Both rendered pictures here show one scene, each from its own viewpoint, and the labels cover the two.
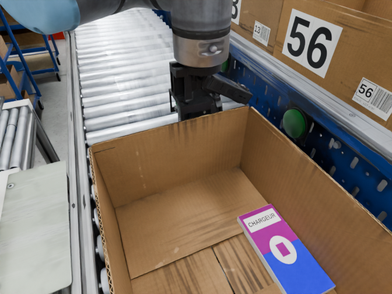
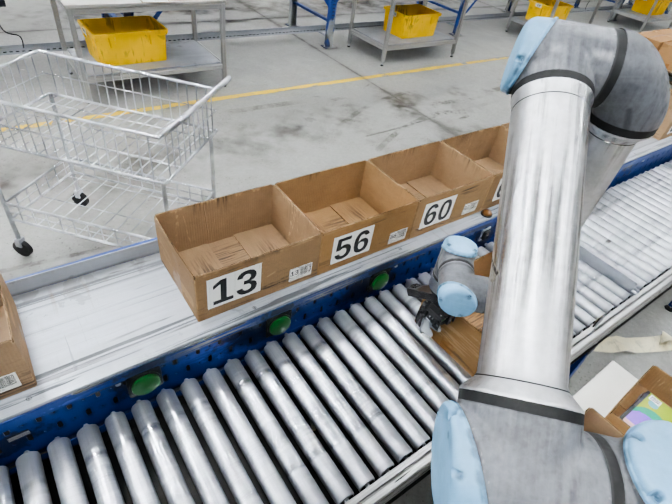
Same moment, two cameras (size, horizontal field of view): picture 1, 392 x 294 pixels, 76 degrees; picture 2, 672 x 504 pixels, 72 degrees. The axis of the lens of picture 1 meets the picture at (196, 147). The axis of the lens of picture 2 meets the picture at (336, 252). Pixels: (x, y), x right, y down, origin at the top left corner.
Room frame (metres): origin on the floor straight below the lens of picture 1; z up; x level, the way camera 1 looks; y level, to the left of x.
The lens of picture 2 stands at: (1.03, 0.78, 1.89)
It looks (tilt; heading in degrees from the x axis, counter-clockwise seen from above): 41 degrees down; 250
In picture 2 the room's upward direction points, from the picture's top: 9 degrees clockwise
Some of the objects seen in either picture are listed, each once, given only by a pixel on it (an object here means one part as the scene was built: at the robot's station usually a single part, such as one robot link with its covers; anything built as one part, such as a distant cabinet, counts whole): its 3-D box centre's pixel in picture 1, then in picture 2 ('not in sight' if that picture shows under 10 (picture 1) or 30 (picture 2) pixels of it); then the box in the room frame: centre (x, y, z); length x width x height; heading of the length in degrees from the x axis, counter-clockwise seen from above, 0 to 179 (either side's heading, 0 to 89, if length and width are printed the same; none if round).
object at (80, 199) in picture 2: not in sight; (115, 171); (1.48, -1.45, 0.52); 1.07 x 0.56 x 1.03; 154
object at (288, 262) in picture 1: (280, 249); not in sight; (0.20, -0.14, 0.76); 0.16 x 0.07 x 0.02; 23
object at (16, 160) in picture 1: (20, 135); not in sight; (0.53, 0.48, 0.74); 0.28 x 0.02 x 0.02; 23
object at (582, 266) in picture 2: not in sight; (572, 261); (-0.42, -0.34, 0.72); 0.52 x 0.05 x 0.05; 112
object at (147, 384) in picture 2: not in sight; (146, 385); (1.22, 0.05, 0.81); 0.07 x 0.01 x 0.07; 22
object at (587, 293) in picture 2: not in sight; (554, 271); (-0.30, -0.29, 0.72); 0.52 x 0.05 x 0.05; 112
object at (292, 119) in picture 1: (292, 123); (381, 282); (0.49, -0.23, 0.81); 0.07 x 0.01 x 0.07; 22
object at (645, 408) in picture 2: not in sight; (653, 424); (-0.13, 0.39, 0.79); 0.19 x 0.14 x 0.02; 21
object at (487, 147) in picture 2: not in sight; (490, 165); (-0.14, -0.72, 0.96); 0.39 x 0.29 x 0.17; 22
